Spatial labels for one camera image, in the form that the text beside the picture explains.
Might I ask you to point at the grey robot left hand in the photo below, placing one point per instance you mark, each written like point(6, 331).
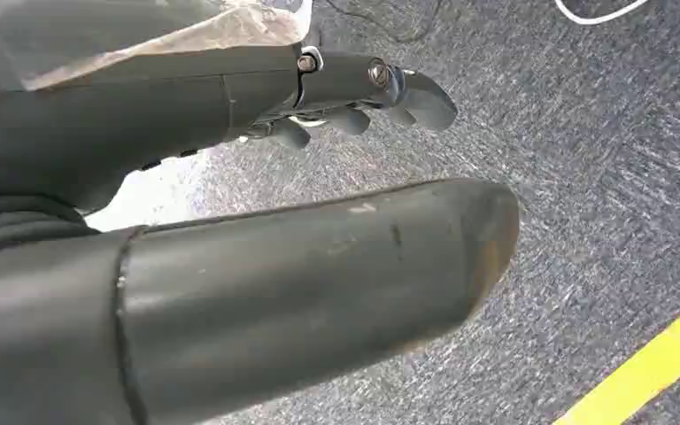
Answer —
point(293, 281)

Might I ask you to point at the ribbed grey left arm sleeve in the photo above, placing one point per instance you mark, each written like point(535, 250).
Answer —
point(11, 226)

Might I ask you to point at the crumpled translucent plastic sheet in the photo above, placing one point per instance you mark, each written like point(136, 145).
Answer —
point(140, 23)

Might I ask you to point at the yellow tape strip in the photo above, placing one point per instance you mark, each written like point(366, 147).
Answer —
point(651, 366)

